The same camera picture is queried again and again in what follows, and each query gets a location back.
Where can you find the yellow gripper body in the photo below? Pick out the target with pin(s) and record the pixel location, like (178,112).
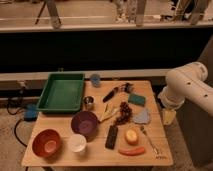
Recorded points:
(168,116)

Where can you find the dark red grape bunch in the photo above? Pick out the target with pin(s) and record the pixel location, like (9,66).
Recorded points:
(125,114)

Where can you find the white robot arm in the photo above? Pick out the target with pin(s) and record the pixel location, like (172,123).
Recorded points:
(186,82)

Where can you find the purple bowl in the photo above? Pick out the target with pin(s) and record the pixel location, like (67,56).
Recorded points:
(85,123)

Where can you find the red bowl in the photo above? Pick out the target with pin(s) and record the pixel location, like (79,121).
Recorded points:
(46,143)

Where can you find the light blue cloth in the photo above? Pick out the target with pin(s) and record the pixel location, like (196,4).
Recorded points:
(142,117)

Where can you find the metal fork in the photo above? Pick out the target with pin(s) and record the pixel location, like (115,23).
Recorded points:
(149,140)

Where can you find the green sponge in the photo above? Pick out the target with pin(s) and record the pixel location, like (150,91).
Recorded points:
(136,99)

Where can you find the yellow apple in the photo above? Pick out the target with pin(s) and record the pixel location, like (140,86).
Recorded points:
(131,137)

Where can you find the wooden folding table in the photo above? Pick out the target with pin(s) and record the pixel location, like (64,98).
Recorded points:
(96,154)

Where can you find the orange carrot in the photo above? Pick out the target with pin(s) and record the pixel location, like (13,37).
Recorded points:
(132,152)

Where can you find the black brush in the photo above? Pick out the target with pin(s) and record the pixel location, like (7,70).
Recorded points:
(127,87)

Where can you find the black rectangular block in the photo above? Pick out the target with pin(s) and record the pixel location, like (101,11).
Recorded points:
(111,137)

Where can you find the small metal cup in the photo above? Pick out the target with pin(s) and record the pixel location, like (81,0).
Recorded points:
(88,102)

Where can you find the blue plastic cup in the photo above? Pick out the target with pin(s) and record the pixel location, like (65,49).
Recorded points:
(95,80)

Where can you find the green plastic tray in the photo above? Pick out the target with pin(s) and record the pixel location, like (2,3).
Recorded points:
(62,93)

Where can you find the blue power box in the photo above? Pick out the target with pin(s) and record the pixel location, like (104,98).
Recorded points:
(31,113)

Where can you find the black handled knife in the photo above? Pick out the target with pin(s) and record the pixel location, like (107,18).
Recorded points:
(111,94)

